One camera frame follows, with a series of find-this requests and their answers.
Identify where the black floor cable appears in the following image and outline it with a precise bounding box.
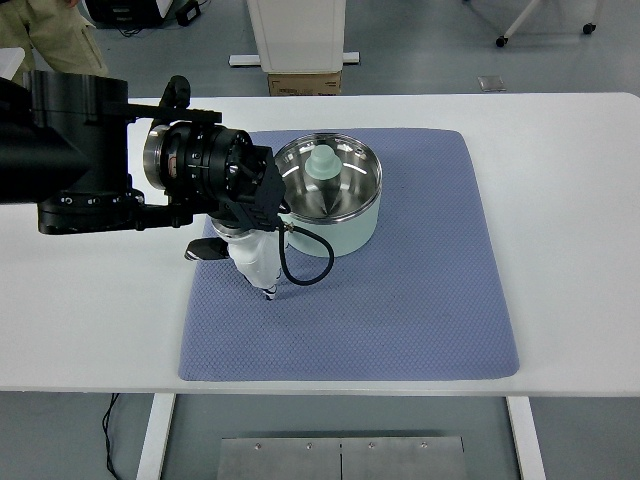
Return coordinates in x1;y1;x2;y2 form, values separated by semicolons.
101;393;122;480

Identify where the glass lid with green knob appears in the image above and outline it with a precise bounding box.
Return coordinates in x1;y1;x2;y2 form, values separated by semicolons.
273;132;384;221

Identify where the blue-grey textured mat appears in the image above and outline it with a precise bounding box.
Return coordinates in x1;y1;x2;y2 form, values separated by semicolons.
178;128;521;383

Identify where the white cabinet pedestal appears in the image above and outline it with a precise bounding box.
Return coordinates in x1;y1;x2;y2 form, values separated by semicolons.
228;0;361;75

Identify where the white table leg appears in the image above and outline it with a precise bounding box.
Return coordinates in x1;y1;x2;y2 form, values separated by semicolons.
135;393;177;480
505;396;547;480

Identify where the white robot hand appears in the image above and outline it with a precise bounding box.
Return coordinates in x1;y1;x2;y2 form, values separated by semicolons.
184;230;284;302

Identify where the white wheeled chair base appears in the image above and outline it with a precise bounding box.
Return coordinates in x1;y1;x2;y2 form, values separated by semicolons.
494;0;599;49

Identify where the brown cardboard box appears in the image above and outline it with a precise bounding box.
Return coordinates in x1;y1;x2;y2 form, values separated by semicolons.
267;70;344;97

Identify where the grey metal plate with screws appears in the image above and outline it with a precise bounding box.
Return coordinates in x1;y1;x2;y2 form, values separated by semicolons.
216;436;467;480

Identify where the green pot with handle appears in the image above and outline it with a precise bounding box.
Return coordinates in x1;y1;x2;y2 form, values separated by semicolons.
273;132;384;259

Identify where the white side table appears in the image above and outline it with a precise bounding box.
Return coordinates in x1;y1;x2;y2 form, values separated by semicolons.
0;47;26;81

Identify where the black equipment on floor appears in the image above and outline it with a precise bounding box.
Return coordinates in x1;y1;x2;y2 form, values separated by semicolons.
82;0;204;29

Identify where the person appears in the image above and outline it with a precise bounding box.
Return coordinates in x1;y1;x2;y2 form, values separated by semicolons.
0;0;110;84

